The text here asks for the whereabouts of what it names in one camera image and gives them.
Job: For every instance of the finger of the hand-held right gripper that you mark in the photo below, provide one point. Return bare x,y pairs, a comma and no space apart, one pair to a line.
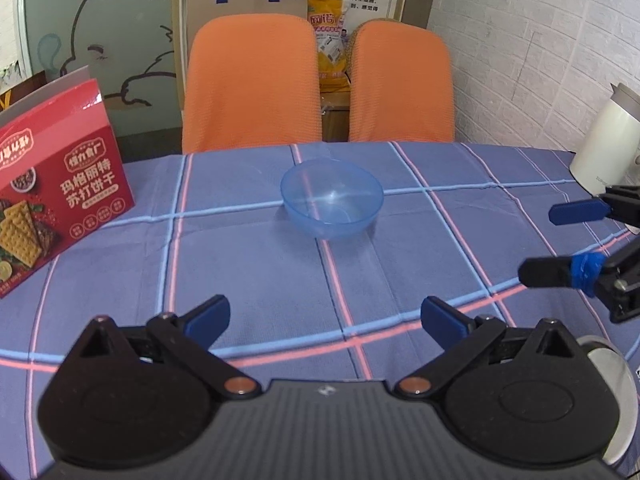
575,211
550,271

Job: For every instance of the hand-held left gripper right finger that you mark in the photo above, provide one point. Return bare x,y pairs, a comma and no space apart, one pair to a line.
442,321

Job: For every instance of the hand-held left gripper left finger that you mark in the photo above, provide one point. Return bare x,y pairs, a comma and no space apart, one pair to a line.
207,317

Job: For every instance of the stainless steel bowl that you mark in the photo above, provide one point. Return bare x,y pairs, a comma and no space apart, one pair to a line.
612,375

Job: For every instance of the blue translucent plastic bowl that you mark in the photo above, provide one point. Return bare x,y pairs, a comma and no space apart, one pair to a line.
330,200

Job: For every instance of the cream thermos jug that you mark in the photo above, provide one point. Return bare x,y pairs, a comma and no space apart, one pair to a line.
607,145

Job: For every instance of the blue checked tablecloth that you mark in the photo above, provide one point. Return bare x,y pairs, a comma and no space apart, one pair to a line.
280,290

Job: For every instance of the red cracker box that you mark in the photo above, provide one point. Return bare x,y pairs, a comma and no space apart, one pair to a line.
70,190

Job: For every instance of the orange chair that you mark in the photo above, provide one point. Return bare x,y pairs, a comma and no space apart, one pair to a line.
250,85
400,85

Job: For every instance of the yellow printed bag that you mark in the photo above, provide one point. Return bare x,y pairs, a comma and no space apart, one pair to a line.
330,45

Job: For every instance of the frosted glass partition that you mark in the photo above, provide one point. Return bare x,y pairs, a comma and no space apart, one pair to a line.
100,20

